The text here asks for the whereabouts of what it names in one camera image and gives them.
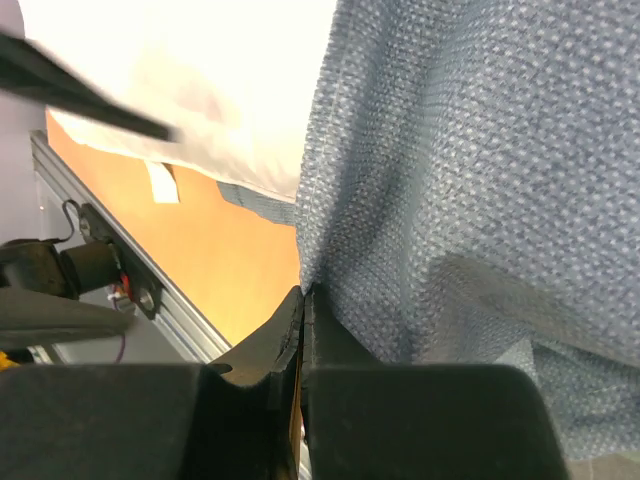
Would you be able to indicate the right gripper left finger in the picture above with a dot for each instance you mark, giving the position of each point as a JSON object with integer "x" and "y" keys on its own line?
{"x": 269, "y": 349}

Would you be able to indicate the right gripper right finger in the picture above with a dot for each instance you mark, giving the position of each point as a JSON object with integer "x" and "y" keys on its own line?
{"x": 326, "y": 342}

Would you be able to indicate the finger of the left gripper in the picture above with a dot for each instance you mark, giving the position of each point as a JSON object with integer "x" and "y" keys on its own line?
{"x": 30, "y": 74}

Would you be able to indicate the blue patchwork pillowcase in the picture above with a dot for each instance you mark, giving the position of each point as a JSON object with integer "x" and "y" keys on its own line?
{"x": 470, "y": 193}

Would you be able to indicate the white pillow yellow edge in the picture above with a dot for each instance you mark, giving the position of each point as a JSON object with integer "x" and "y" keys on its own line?
{"x": 236, "y": 79}

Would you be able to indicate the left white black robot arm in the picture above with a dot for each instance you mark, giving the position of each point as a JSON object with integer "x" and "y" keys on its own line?
{"x": 41, "y": 285}

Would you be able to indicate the aluminium front rail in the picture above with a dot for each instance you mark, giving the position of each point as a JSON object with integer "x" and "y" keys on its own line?
{"x": 167, "y": 326}

